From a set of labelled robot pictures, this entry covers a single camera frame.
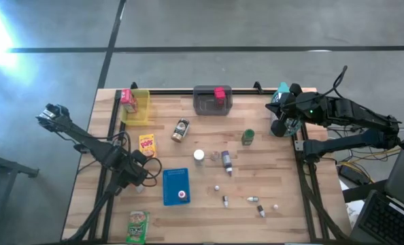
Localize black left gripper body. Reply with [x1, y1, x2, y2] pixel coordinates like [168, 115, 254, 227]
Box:
[115, 154, 148, 186]

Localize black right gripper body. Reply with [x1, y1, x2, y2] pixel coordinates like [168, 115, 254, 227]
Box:
[280, 91, 317, 123]

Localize yellow Corn Pops cereal box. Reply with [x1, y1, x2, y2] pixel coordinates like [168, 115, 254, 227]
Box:
[138, 133, 158, 159]

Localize green-lidded spice jar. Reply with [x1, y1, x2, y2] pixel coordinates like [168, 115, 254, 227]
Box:
[240, 128, 256, 147]

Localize red-lidded spice tin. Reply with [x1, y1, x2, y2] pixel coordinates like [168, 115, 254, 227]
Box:
[213, 86, 227, 105]

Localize tan-lidded brown spice jar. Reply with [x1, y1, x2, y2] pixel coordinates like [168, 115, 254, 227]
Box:
[170, 117, 191, 144]

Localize white-lidded glass spice jar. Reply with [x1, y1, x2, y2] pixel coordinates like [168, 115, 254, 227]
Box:
[192, 148, 206, 167]

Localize red Froot Loops cereal box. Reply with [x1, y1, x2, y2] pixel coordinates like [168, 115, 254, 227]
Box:
[120, 88, 139, 114]

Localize teal-framed metal box grater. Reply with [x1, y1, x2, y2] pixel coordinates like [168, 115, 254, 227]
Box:
[269, 81, 303, 138]

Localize blue plastic basket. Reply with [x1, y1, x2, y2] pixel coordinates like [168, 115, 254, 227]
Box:
[162, 167, 192, 207]

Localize green Apple Jacks cereal box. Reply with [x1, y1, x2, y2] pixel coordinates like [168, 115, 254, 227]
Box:
[125, 210, 151, 245]

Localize clear yellow plastic bin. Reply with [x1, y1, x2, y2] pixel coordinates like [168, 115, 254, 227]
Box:
[120, 88, 152, 127]

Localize purple icing bottle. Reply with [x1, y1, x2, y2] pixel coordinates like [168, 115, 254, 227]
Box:
[220, 150, 235, 178]

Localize dark grey plastic bin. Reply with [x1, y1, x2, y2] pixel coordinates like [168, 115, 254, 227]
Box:
[192, 84, 234, 117]

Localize black power brick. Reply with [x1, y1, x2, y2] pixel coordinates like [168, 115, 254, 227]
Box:
[337, 164, 363, 185]

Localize black metal stand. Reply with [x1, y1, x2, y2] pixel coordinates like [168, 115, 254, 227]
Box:
[0, 149, 40, 245]

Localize grey laptop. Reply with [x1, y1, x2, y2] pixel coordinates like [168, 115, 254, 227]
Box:
[349, 112, 404, 245]

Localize black aluminium table frame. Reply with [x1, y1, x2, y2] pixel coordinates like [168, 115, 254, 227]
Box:
[61, 87, 351, 245]

